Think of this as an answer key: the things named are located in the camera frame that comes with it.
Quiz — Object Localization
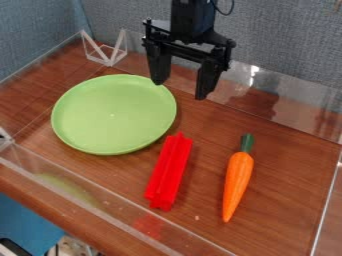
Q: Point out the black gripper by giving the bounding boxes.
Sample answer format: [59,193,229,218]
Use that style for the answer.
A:
[142,18,237,100]

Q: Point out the red star-shaped block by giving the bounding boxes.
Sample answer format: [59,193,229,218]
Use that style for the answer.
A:
[144,132,192,211]

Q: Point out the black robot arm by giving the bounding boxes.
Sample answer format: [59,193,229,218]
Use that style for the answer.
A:
[142,0,237,100]

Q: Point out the green plate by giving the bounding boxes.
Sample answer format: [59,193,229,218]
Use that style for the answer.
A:
[51,74,176,155]

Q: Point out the orange toy carrot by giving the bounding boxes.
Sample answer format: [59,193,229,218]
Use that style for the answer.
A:
[222,133,254,222]

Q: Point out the black cable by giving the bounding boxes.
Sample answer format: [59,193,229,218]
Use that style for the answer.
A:
[210,0,235,17]

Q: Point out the clear acrylic enclosure wall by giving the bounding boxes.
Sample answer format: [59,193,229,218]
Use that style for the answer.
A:
[0,34,342,256]

